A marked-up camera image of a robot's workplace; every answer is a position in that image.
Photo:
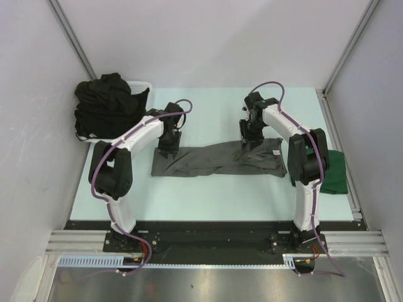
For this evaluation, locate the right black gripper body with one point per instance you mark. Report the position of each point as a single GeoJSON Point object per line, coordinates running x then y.
{"type": "Point", "coordinates": [251, 131]}

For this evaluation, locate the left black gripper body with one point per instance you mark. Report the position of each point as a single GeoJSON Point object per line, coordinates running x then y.
{"type": "Point", "coordinates": [169, 143]}

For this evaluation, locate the grey t shirt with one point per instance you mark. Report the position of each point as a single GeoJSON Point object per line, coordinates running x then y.
{"type": "Point", "coordinates": [226, 158]}

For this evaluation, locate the white plastic basket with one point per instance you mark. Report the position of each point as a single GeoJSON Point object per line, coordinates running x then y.
{"type": "Point", "coordinates": [136, 87]}

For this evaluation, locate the black t shirts pile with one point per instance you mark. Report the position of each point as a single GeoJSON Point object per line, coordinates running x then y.
{"type": "Point", "coordinates": [107, 107]}

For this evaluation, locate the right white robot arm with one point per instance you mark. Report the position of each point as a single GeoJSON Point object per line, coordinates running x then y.
{"type": "Point", "coordinates": [307, 161]}

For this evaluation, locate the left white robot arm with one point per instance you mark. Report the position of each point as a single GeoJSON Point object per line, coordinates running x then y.
{"type": "Point", "coordinates": [111, 173]}

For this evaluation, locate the green folded t shirt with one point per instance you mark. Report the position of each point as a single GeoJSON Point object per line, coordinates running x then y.
{"type": "Point", "coordinates": [335, 178]}

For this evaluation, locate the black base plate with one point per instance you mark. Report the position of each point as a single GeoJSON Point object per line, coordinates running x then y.
{"type": "Point", "coordinates": [212, 243]}

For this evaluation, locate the light blue cable duct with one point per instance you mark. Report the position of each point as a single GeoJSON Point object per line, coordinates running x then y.
{"type": "Point", "coordinates": [122, 262]}

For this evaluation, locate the aluminium frame rail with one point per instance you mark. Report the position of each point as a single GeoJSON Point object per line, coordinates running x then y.
{"type": "Point", "coordinates": [340, 243]}

